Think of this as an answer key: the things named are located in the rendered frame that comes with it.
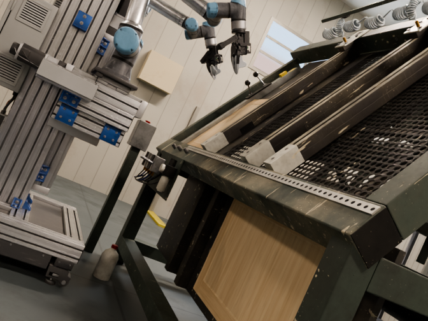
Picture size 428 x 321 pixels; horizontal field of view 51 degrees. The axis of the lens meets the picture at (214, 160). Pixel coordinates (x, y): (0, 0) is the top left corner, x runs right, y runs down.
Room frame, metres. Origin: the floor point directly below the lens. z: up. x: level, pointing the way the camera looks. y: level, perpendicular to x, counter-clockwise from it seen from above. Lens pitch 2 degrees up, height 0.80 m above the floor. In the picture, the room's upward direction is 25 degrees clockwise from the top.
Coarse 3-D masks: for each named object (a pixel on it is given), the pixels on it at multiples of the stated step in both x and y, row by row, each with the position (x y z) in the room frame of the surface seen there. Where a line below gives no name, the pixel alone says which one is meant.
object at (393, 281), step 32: (192, 192) 2.88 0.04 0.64; (128, 224) 3.03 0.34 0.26; (192, 224) 2.56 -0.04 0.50; (128, 256) 2.69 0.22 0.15; (160, 256) 3.13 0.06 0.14; (192, 256) 2.35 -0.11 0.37; (352, 256) 1.05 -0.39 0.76; (384, 256) 1.27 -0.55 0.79; (192, 288) 2.30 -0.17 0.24; (320, 288) 1.09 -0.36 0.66; (352, 288) 1.07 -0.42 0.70; (384, 288) 1.10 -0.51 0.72; (416, 288) 1.13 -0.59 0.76; (160, 320) 1.87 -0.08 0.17; (320, 320) 1.05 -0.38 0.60; (352, 320) 1.28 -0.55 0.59; (416, 320) 1.58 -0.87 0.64
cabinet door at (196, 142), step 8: (248, 104) 2.90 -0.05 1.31; (256, 104) 2.80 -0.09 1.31; (240, 112) 2.85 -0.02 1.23; (224, 120) 2.87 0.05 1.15; (232, 120) 2.76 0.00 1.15; (216, 128) 2.81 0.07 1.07; (224, 128) 2.70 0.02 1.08; (200, 136) 2.83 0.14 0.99; (208, 136) 2.73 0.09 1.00; (192, 144) 2.76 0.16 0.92; (200, 144) 2.66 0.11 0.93
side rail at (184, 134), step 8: (288, 64) 3.26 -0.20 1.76; (296, 64) 3.28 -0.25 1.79; (272, 72) 3.29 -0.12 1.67; (280, 72) 3.25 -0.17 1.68; (264, 80) 3.22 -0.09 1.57; (272, 80) 3.24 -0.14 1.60; (256, 88) 3.21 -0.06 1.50; (240, 96) 3.18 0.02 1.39; (224, 104) 3.16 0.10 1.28; (232, 104) 3.17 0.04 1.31; (216, 112) 3.14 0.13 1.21; (224, 112) 3.16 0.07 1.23; (200, 120) 3.12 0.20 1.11; (208, 120) 3.13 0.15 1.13; (192, 128) 3.10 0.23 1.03; (200, 128) 3.12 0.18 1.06; (176, 136) 3.08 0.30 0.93; (184, 136) 3.09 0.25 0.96
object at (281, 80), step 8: (288, 72) 3.04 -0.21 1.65; (296, 72) 3.03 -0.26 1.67; (280, 80) 3.00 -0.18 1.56; (272, 88) 2.99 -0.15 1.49; (256, 96) 2.96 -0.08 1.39; (240, 104) 2.93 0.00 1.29; (232, 112) 2.92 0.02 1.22; (216, 120) 2.90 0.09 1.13; (208, 128) 2.89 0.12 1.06; (192, 136) 2.86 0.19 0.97
